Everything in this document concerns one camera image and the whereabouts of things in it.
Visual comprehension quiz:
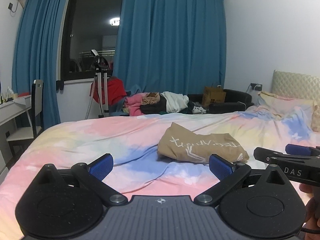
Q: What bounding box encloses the pastel bed sheet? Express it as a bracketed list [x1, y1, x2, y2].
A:
[0, 105, 320, 205]

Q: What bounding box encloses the person's right hand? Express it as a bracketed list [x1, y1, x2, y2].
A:
[299, 182, 320, 231]

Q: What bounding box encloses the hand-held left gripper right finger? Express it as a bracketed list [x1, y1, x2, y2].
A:
[194, 154, 292, 207]

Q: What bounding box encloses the wide blue curtain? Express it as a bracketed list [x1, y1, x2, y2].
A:
[112, 0, 228, 97]

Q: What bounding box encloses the silver tripod stand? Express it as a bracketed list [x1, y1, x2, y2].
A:
[85, 49, 110, 118]

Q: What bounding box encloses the black cable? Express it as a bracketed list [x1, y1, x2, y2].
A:
[301, 226, 320, 235]

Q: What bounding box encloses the beige quilted headboard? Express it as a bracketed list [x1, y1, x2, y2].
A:
[272, 70, 320, 101]

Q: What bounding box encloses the black sofa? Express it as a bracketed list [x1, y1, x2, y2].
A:
[187, 89, 254, 113]

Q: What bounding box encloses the white dressing table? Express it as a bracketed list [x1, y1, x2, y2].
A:
[0, 94, 33, 175]

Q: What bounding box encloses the red cloth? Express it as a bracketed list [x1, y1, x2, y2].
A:
[90, 77, 127, 105]

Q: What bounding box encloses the white paper sheet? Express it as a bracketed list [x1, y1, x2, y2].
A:
[14, 95, 32, 106]

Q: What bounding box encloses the yellow pillow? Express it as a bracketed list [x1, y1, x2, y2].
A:
[310, 102, 320, 131]

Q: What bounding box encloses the narrow blue curtain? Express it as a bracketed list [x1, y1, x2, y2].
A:
[11, 0, 72, 124]

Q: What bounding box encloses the tan printed t-shirt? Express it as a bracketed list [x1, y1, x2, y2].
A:
[157, 122, 250, 164]

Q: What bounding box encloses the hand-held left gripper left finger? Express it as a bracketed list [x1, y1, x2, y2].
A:
[30, 153, 128, 207]

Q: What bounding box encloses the pastel pillow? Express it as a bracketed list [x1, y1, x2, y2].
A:
[259, 91, 318, 118]

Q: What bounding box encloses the black and white chair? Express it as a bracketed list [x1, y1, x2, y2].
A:
[6, 79, 45, 153]

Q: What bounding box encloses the pink cloth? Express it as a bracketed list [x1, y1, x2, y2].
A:
[124, 92, 150, 117]

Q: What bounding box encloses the dark window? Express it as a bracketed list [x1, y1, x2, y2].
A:
[60, 0, 123, 82]

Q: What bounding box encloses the crumpled tan cloth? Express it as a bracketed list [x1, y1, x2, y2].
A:
[142, 92, 160, 105]

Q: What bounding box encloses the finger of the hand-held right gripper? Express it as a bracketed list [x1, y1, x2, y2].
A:
[286, 144, 320, 156]
[253, 147, 320, 167]

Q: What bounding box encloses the brown paper bag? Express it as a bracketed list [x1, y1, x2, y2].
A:
[201, 85, 227, 108]

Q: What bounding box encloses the row of cosmetic bottles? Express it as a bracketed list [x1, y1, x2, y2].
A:
[0, 86, 15, 104]

